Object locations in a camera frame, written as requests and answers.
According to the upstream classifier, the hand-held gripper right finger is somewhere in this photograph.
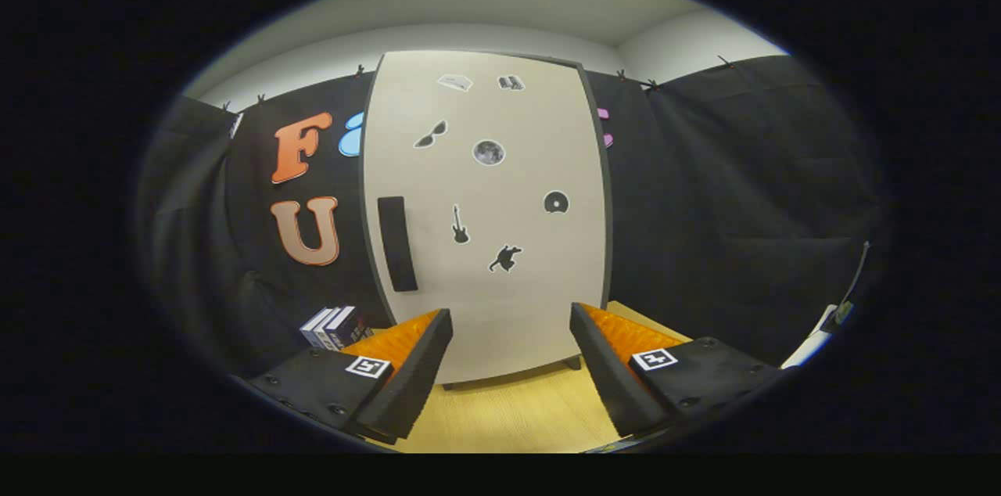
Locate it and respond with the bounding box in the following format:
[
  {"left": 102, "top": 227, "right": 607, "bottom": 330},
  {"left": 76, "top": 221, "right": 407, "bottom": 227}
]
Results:
[{"left": 569, "top": 303, "right": 783, "bottom": 440}]

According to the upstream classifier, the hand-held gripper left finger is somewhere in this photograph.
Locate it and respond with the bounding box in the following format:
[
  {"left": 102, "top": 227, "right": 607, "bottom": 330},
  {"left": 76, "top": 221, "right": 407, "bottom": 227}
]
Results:
[{"left": 249, "top": 308, "right": 454, "bottom": 446}]

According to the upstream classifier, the white cabinet door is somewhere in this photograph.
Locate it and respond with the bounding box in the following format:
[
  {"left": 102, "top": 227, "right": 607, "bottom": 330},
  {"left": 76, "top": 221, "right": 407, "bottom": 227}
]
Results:
[{"left": 364, "top": 50, "right": 609, "bottom": 386}]

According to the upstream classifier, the black door handle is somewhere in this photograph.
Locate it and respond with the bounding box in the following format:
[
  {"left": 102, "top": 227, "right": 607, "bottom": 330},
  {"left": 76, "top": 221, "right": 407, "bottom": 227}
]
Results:
[{"left": 377, "top": 196, "right": 419, "bottom": 293}]

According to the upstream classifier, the dark blue book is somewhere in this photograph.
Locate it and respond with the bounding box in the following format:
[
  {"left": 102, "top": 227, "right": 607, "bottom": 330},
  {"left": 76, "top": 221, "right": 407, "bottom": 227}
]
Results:
[{"left": 322, "top": 305, "right": 375, "bottom": 350}]

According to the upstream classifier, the light blue book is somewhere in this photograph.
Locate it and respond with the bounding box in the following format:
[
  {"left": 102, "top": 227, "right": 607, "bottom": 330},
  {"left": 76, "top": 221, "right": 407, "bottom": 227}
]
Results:
[{"left": 300, "top": 307, "right": 337, "bottom": 350}]

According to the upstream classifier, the grey cabinet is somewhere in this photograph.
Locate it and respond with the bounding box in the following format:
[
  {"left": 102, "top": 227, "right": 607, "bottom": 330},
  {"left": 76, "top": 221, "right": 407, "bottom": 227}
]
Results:
[{"left": 359, "top": 50, "right": 614, "bottom": 391}]

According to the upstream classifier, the black backdrop cloth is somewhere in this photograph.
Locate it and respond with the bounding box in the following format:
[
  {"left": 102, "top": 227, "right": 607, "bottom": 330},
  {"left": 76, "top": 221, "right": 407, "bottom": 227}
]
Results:
[{"left": 137, "top": 54, "right": 888, "bottom": 379}]

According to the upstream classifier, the white side table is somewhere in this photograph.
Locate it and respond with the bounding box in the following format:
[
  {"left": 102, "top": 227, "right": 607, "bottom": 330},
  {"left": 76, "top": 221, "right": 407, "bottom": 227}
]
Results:
[{"left": 782, "top": 302, "right": 841, "bottom": 370}]

